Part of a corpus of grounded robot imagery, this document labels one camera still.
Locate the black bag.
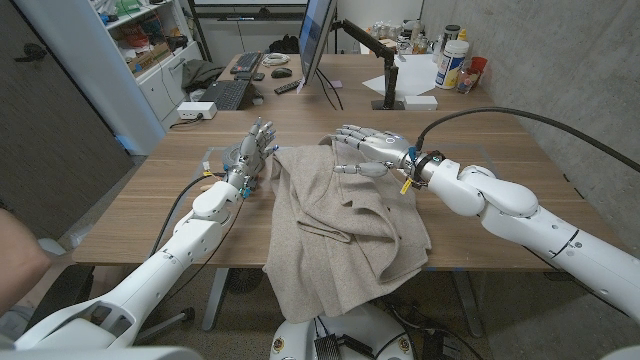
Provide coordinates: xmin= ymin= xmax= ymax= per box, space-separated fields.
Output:
xmin=268 ymin=33 xmax=301 ymax=55

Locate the whiteboard with black frame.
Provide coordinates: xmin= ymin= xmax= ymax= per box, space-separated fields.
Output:
xmin=187 ymin=0 xmax=311 ymax=56

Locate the white shelf cabinet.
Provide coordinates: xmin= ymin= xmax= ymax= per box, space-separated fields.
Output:
xmin=14 ymin=0 xmax=204 ymax=156

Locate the white power box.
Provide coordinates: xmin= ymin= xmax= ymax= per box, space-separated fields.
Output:
xmin=176 ymin=101 xmax=219 ymax=121

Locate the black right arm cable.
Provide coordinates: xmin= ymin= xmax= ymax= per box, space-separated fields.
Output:
xmin=415 ymin=106 xmax=640 ymax=175

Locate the black remote control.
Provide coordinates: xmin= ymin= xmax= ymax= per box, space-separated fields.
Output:
xmin=273 ymin=78 xmax=304 ymax=96

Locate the coiled white cable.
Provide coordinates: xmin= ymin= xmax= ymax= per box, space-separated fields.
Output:
xmin=261 ymin=52 xmax=291 ymax=68

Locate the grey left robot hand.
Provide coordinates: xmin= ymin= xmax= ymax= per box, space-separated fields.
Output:
xmin=223 ymin=117 xmax=279 ymax=191

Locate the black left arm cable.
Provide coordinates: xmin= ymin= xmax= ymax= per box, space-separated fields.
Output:
xmin=149 ymin=172 xmax=229 ymax=259

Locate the person's bare forearm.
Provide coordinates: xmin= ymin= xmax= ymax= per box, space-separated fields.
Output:
xmin=0 ymin=207 xmax=53 ymax=314

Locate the red plastic cup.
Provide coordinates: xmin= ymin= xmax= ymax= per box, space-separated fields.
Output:
xmin=468 ymin=55 xmax=489 ymax=81

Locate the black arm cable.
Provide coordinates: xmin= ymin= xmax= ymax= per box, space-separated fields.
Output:
xmin=415 ymin=106 xmax=640 ymax=175
xmin=149 ymin=172 xmax=229 ymax=259

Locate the black computer monitor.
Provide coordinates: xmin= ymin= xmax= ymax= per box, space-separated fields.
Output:
xmin=298 ymin=0 xmax=339 ymax=87

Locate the black monitor cable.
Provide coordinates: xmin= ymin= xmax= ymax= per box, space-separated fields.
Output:
xmin=314 ymin=69 xmax=339 ymax=111
xmin=317 ymin=67 xmax=345 ymax=111

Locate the black door handle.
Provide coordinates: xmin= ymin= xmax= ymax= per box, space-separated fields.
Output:
xmin=13 ymin=42 xmax=49 ymax=64

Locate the black chair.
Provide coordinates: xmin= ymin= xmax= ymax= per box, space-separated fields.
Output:
xmin=19 ymin=263 xmax=96 ymax=341

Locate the cardboard box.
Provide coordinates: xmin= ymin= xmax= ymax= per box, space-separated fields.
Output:
xmin=125 ymin=42 xmax=172 ymax=76

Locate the white paper sheet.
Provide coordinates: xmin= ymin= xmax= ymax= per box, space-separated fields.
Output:
xmin=361 ymin=53 xmax=441 ymax=99

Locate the white robot torso base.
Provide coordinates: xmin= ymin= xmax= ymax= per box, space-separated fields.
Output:
xmin=268 ymin=302 xmax=415 ymax=360

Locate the white wipes canister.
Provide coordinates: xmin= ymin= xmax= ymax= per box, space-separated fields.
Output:
xmin=434 ymin=39 xmax=471 ymax=91

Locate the grey tape roll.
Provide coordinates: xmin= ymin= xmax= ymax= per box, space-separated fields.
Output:
xmin=221 ymin=143 xmax=244 ymax=171

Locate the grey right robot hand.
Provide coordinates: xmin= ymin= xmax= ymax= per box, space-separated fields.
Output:
xmin=331 ymin=123 xmax=419 ymax=179

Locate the clear glass cup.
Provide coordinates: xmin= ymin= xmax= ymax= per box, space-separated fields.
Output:
xmin=455 ymin=67 xmax=481 ymax=95

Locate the round black fan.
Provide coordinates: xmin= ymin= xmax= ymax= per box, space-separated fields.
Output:
xmin=225 ymin=268 xmax=265 ymax=295

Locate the beige wool coat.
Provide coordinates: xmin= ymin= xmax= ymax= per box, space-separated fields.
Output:
xmin=262 ymin=133 xmax=433 ymax=325

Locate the grey-green jacket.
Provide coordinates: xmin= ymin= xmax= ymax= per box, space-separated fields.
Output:
xmin=180 ymin=58 xmax=226 ymax=94

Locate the flat white box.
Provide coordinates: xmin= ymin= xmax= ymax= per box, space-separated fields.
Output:
xmin=402 ymin=94 xmax=439 ymax=112

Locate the black keyboard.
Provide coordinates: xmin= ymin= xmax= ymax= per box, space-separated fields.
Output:
xmin=229 ymin=51 xmax=263 ymax=75
xmin=198 ymin=78 xmax=251 ymax=112

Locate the grey metal table leg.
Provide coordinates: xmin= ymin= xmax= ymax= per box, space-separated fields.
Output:
xmin=202 ymin=268 xmax=230 ymax=332
xmin=452 ymin=269 xmax=484 ymax=337

